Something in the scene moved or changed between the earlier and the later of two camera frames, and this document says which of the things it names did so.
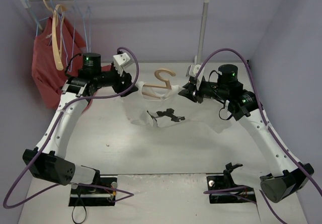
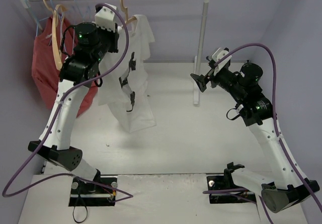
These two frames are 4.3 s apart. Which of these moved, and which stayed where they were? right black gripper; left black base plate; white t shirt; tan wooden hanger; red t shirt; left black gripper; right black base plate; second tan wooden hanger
Moved: white t shirt; left black gripper; right black gripper; tan wooden hanger
Stayed: red t shirt; second tan wooden hanger; right black base plate; left black base plate
